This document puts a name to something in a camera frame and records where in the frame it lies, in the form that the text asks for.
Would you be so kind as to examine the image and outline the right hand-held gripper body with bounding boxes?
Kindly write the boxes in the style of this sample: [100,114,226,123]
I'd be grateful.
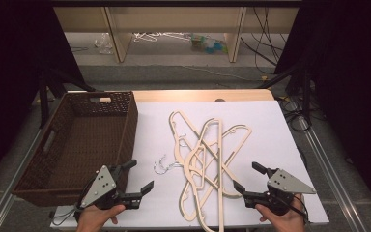
[265,167,317,217]

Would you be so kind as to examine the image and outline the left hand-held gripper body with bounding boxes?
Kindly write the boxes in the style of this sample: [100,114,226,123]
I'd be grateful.
[77,164,121,211]

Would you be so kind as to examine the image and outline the cream plastic clothes hanger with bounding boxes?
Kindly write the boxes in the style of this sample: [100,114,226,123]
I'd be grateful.
[178,124,253,223]
[186,141,240,198]
[183,117,225,232]

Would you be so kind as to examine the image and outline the brown woven basket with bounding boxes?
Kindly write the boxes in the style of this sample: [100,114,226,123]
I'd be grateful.
[12,91,139,208]

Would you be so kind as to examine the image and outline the pile of cream hangers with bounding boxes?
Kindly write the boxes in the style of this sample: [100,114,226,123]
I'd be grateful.
[154,110,244,199]

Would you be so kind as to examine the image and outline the person's left hand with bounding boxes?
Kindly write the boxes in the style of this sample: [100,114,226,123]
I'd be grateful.
[75,203,127,232]

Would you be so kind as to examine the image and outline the person's right hand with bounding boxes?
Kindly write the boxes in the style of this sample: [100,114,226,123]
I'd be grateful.
[254,192,307,232]

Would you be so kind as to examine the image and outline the white table sheet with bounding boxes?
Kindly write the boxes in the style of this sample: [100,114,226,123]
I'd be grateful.
[49,100,330,230]

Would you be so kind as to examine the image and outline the black stand legs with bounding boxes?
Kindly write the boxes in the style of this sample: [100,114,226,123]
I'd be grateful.
[38,69,96,130]
[256,59,315,125]

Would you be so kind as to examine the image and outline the black curtain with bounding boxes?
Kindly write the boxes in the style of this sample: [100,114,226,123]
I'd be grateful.
[274,0,371,223]
[0,0,85,191]

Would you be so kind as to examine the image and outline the clear plastic bag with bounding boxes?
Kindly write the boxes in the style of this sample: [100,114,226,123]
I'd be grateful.
[94,32,114,55]

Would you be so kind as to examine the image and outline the white hangers on floor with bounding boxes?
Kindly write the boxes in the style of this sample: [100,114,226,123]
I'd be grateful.
[132,31,192,44]

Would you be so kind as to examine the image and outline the colourful plastic bundle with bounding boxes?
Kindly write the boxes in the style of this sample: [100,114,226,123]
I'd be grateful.
[190,33,229,55]

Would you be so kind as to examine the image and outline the beige wooden shelf unit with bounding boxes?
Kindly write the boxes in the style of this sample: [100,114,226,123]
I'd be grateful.
[53,5,300,64]

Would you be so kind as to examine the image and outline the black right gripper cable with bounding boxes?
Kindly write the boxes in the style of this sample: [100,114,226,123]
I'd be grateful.
[281,194,309,223]

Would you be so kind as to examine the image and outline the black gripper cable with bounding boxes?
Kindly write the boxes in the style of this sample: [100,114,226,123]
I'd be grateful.
[281,194,309,223]
[51,206,86,226]

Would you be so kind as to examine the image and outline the aluminium floor rail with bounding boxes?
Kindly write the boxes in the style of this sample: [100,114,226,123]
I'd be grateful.
[0,127,44,232]
[298,115,366,232]

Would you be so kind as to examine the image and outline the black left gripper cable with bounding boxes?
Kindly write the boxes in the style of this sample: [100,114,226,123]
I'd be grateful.
[51,206,86,226]

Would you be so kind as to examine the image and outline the black coiled floor cables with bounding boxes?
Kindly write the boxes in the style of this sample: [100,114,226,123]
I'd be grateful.
[278,96,315,132]

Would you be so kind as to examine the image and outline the white floor cable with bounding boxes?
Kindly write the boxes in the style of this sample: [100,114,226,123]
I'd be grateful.
[183,65,264,82]

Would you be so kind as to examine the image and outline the black hanging cables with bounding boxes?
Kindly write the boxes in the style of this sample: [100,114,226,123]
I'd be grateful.
[240,6,289,75]

